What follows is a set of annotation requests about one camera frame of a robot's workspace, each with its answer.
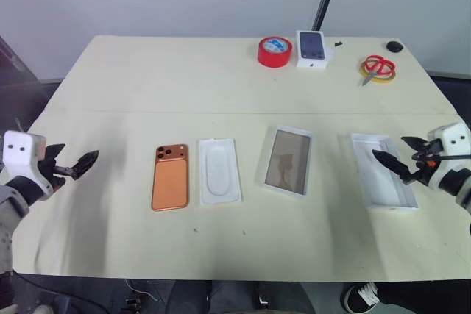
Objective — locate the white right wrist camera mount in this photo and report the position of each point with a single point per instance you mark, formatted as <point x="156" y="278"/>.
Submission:
<point x="454" y="139"/>

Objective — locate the white empty box base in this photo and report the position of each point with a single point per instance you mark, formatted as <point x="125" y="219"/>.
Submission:
<point x="382" y="192"/>

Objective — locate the white box lid phone print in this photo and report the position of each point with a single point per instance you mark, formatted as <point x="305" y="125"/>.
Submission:
<point x="289" y="161"/>

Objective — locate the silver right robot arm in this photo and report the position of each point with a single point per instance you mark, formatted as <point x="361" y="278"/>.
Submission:
<point x="458" y="187"/>

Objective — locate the small black clip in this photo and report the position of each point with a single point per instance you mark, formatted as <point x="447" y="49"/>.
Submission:
<point x="339" y="44"/>

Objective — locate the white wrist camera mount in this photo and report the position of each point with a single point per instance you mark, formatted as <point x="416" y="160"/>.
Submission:
<point x="22" y="156"/>
<point x="454" y="139"/>

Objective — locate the red tape roll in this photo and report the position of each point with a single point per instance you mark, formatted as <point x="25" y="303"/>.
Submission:
<point x="274" y="58"/>

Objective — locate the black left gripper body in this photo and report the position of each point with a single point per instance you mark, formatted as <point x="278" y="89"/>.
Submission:
<point x="55" y="172"/>

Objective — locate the white box dark phone print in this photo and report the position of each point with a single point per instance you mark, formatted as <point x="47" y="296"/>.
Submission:
<point x="312" y="49"/>

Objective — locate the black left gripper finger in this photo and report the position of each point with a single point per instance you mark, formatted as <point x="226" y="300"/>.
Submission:
<point x="54" y="150"/>
<point x="85" y="163"/>

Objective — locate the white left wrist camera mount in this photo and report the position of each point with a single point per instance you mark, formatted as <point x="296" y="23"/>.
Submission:
<point x="22" y="156"/>

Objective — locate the orange smartphone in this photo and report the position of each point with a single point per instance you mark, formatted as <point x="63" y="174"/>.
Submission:
<point x="171" y="185"/>

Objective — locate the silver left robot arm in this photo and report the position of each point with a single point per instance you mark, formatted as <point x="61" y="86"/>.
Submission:
<point x="16" y="196"/>

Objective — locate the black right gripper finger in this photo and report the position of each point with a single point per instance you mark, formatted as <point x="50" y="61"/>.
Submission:
<point x="416" y="143"/>
<point x="392" y="162"/>

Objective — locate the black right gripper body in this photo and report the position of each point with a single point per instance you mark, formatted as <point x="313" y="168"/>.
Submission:
<point x="428" y="170"/>

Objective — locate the white paper tray insert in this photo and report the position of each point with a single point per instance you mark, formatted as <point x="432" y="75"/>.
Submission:
<point x="220" y="174"/>

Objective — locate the yellow tape roll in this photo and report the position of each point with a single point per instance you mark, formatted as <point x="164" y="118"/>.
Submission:
<point x="391" y="76"/>

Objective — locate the black and white sneaker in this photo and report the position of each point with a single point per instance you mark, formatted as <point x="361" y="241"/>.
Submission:
<point x="362" y="297"/>

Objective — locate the black round object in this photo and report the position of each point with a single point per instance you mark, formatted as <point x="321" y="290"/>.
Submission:
<point x="394" y="46"/>

